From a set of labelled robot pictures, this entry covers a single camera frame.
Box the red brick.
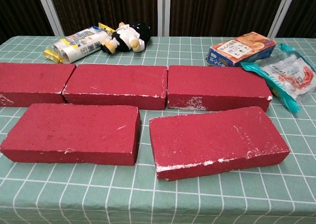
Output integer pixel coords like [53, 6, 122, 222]
[0, 62, 77, 108]
[62, 64, 168, 111]
[149, 106, 290, 181]
[167, 65, 273, 112]
[0, 103, 141, 166]

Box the black and white plush doll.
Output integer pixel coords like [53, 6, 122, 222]
[100, 21, 152, 54]

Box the white yellow snack package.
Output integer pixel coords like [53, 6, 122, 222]
[42, 22, 116, 64]

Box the orange and blue cookie box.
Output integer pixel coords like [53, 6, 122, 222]
[206, 31, 277, 68]

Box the dark ribbed partition panel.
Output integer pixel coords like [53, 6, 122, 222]
[0, 0, 55, 45]
[46, 0, 158, 37]
[169, 0, 288, 38]
[275, 0, 316, 39]

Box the green checkered tablecloth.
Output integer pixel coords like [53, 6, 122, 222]
[0, 36, 316, 224]

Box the teal clear shrimp snack bag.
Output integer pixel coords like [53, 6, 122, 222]
[240, 43, 316, 114]

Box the grey partition post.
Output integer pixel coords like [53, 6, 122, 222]
[34, 0, 65, 37]
[268, 0, 299, 39]
[157, 0, 171, 37]

